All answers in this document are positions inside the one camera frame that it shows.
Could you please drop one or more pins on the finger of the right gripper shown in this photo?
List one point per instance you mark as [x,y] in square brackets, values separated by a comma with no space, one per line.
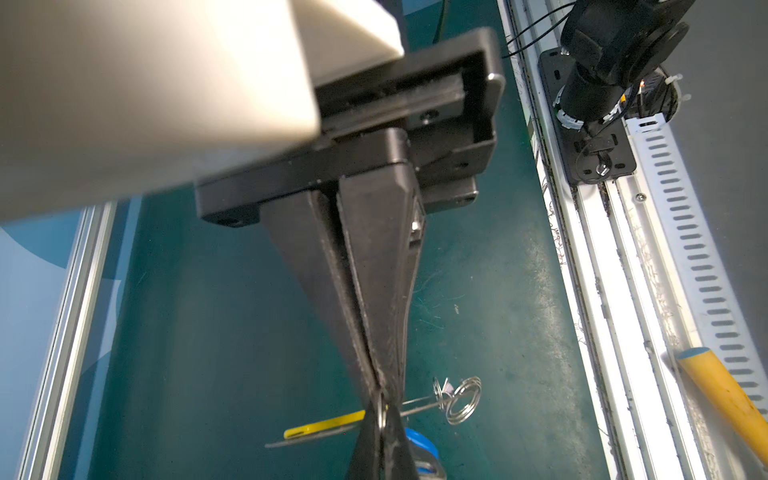
[397,459]
[365,462]

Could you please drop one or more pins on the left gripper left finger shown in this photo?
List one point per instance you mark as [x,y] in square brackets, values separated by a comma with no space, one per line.
[306,229]

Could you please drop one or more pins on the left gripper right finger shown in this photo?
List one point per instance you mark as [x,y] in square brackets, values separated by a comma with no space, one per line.
[382,220]

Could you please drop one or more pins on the metal key organizer ring yellow tab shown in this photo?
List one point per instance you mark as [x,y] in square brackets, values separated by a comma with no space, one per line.
[456,402]

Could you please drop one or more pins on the key with blue tag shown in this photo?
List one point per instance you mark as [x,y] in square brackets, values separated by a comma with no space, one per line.
[426,456]

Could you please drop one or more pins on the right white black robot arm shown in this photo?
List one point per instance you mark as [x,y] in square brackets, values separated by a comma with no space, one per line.
[523,288]

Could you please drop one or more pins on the yellow toy shovel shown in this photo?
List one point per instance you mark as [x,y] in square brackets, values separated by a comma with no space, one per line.
[725,394]

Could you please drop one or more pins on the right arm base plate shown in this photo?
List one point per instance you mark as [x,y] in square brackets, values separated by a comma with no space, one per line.
[588,156]

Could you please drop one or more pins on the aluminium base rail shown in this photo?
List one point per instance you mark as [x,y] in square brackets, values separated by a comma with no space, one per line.
[644,283]

